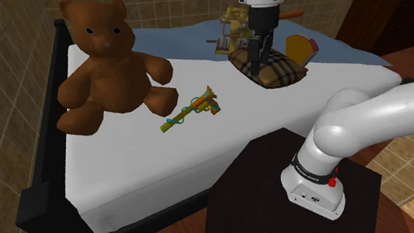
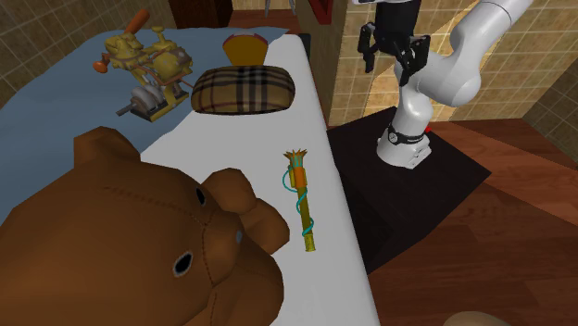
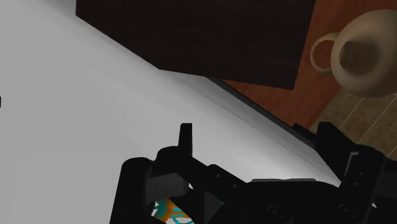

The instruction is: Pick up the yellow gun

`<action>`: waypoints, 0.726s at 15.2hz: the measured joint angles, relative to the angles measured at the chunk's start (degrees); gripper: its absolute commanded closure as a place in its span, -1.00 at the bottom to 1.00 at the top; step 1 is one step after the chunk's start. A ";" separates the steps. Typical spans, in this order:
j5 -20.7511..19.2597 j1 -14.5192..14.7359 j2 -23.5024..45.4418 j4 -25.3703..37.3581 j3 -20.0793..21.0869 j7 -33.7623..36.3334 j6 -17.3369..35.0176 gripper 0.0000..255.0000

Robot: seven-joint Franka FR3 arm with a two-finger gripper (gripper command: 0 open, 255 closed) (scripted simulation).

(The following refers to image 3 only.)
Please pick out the white table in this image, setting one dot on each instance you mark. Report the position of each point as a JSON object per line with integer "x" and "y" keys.
{"x": 77, "y": 118}

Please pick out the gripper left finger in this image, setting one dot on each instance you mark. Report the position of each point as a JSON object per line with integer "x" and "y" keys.
{"x": 173, "y": 173}

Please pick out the orange teal patterned object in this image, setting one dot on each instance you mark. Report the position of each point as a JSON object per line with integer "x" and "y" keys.
{"x": 169, "y": 212}

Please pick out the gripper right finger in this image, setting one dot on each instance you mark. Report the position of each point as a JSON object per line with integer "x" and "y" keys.
{"x": 359, "y": 173}

